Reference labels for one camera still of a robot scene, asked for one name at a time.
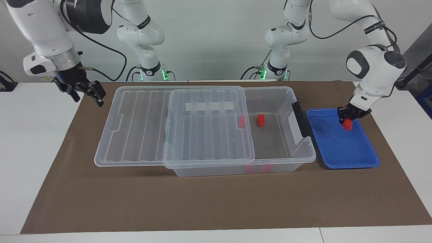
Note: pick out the blue plastic tray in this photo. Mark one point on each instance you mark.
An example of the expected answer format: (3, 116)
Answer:
(341, 148)

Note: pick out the brown paper table mat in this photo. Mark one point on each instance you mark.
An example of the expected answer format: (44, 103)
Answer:
(216, 202)

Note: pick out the black stand pole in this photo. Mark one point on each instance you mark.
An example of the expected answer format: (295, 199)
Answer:
(413, 72)

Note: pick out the white power strip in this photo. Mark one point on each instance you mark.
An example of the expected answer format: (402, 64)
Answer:
(46, 79)

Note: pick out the clear ribbed plastic box lid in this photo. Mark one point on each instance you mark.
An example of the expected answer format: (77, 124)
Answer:
(141, 135)

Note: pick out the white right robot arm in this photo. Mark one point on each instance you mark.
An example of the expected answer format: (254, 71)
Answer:
(44, 30)

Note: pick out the black clamp object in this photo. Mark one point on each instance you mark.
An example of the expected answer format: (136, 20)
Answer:
(7, 84)

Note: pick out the blue crate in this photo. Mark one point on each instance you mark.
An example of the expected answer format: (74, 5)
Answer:
(426, 101)

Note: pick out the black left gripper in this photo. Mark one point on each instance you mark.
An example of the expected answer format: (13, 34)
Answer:
(354, 113)

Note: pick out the clear plastic storage box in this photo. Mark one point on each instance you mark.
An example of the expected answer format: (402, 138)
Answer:
(276, 145)

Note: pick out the red plastic block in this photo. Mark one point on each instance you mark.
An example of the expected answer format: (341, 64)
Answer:
(347, 125)
(249, 169)
(266, 168)
(242, 121)
(261, 120)

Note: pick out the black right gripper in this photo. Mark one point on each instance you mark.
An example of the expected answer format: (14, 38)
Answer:
(71, 79)

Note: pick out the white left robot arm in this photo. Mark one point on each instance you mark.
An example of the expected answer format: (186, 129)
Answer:
(374, 67)

